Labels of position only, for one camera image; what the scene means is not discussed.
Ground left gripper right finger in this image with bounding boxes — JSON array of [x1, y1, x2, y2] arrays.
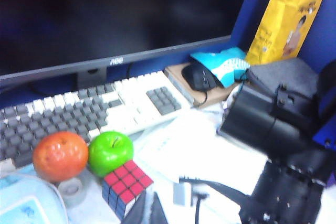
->
[[151, 191, 169, 224]]

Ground grey monitor stand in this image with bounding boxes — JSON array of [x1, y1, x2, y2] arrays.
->
[[76, 66, 108, 91]]

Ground black computer mouse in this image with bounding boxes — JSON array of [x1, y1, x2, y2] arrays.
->
[[181, 62, 224, 92]]

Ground rubik's cube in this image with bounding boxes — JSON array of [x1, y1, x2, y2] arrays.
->
[[101, 159, 154, 221]]

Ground thin black mouse cable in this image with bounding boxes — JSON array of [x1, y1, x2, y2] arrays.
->
[[194, 90, 209, 108]]

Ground yellow paper bag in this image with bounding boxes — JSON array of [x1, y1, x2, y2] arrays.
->
[[244, 0, 330, 66]]

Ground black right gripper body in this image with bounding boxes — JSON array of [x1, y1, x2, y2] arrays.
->
[[237, 159, 325, 224]]

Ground orange fruit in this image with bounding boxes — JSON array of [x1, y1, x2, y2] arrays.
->
[[32, 131, 89, 183]]

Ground teal snack packet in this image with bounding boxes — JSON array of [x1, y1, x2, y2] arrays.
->
[[190, 47, 251, 88]]

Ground green apple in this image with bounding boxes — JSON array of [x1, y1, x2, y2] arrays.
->
[[88, 131, 134, 178]]

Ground light blue wipes pack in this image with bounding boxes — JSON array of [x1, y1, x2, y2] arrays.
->
[[0, 165, 69, 224]]

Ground black computer monitor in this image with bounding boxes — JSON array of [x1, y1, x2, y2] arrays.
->
[[0, 0, 257, 88]]

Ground white grey keyboard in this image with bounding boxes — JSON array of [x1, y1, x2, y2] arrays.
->
[[0, 70, 192, 172]]

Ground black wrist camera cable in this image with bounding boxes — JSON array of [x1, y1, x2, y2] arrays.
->
[[194, 192, 211, 224]]

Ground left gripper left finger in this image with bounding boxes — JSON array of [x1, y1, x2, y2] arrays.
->
[[123, 191, 148, 224]]

